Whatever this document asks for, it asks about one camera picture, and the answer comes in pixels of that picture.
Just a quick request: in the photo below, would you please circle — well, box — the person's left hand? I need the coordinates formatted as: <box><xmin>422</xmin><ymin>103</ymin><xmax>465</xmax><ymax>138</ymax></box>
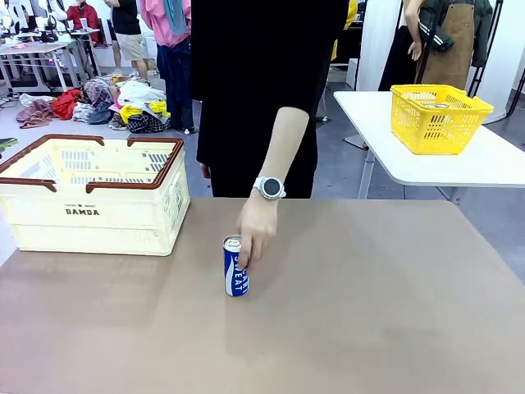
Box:
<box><xmin>236</xmin><ymin>190</ymin><xmax>281</xmax><ymax>274</ymax></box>

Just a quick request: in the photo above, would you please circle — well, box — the blue Pocari Sweat can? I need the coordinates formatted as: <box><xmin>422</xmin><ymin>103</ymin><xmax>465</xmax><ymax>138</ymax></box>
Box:
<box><xmin>222</xmin><ymin>234</ymin><xmax>251</xmax><ymax>299</ymax></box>

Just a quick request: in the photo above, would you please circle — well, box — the person's left forearm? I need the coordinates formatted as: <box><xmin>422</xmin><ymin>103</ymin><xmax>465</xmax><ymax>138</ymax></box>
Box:
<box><xmin>258</xmin><ymin>107</ymin><xmax>310</xmax><ymax>182</ymax></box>

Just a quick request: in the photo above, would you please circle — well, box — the cream plastic shopping basket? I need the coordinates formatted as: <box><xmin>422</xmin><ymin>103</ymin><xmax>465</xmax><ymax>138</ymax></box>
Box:
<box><xmin>0</xmin><ymin>137</ymin><xmax>192</xmax><ymax>257</ymax></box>

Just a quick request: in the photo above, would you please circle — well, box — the yellow plastic basket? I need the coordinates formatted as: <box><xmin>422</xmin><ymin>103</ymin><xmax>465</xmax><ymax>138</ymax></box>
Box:
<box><xmin>389</xmin><ymin>84</ymin><xmax>495</xmax><ymax>157</ymax></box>

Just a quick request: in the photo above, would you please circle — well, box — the white wrist watch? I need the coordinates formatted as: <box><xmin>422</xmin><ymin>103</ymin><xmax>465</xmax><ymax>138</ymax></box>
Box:
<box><xmin>252</xmin><ymin>175</ymin><xmax>287</xmax><ymax>203</ymax></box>

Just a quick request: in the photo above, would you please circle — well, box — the bystander in pink top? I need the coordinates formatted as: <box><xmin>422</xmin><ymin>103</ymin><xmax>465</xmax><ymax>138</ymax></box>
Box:
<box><xmin>138</xmin><ymin>0</ymin><xmax>197</xmax><ymax>135</ymax></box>

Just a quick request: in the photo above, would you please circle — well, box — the pile of colourful clothes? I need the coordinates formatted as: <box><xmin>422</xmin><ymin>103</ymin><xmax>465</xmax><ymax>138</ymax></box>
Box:
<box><xmin>16</xmin><ymin>73</ymin><xmax>173</xmax><ymax>135</ymax></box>

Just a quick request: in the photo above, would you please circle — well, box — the person in black shirt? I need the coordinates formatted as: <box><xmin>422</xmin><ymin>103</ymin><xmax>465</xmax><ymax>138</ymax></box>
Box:
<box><xmin>189</xmin><ymin>0</ymin><xmax>350</xmax><ymax>199</ymax></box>

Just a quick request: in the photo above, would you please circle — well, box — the bystander in black tee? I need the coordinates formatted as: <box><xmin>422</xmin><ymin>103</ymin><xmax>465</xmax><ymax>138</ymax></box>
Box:
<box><xmin>104</xmin><ymin>0</ymin><xmax>149</xmax><ymax>81</ymax></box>

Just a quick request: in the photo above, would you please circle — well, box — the bystander in red top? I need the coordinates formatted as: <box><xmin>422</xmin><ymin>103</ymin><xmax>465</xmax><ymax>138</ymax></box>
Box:
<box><xmin>65</xmin><ymin>0</ymin><xmax>100</xmax><ymax>44</ymax></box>

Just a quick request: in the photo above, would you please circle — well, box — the white side table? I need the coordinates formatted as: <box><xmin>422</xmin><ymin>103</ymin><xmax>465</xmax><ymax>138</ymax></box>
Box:
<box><xmin>332</xmin><ymin>90</ymin><xmax>525</xmax><ymax>201</ymax></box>

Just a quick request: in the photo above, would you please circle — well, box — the yellow hanging garment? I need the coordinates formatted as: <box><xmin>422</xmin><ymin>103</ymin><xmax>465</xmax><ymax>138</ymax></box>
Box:
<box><xmin>331</xmin><ymin>0</ymin><xmax>358</xmax><ymax>62</ymax></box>

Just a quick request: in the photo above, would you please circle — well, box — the grey workbench table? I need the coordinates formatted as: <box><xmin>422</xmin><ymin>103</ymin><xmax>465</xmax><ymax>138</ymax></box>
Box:
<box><xmin>0</xmin><ymin>39</ymin><xmax>90</xmax><ymax>94</ymax></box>

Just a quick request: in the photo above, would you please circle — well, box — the black hanging garment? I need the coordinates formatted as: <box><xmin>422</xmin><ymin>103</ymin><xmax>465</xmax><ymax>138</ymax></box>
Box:
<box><xmin>378</xmin><ymin>24</ymin><xmax>420</xmax><ymax>93</ymax></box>

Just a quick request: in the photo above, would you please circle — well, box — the white partition panel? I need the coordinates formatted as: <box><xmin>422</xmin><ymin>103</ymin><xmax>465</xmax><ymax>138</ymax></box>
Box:
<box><xmin>355</xmin><ymin>0</ymin><xmax>407</xmax><ymax>93</ymax></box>

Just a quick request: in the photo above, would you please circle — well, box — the brown apron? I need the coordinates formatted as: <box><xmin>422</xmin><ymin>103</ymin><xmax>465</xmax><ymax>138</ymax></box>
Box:
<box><xmin>415</xmin><ymin>2</ymin><xmax>477</xmax><ymax>92</ymax></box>

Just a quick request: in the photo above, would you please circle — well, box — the mannequin in dark striped jacket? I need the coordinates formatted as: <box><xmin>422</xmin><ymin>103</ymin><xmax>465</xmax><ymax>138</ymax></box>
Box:
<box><xmin>403</xmin><ymin>0</ymin><xmax>494</xmax><ymax>69</ymax></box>

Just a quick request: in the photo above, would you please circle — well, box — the black tripod stand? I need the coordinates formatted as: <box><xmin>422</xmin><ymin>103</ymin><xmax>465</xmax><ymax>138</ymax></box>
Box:
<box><xmin>467</xmin><ymin>0</ymin><xmax>506</xmax><ymax>99</ymax></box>

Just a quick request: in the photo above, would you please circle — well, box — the brown basket handle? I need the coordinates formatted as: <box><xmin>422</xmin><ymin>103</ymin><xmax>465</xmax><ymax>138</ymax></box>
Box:
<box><xmin>0</xmin><ymin>134</ymin><xmax>105</xmax><ymax>193</ymax></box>
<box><xmin>84</xmin><ymin>137</ymin><xmax>185</xmax><ymax>195</ymax></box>

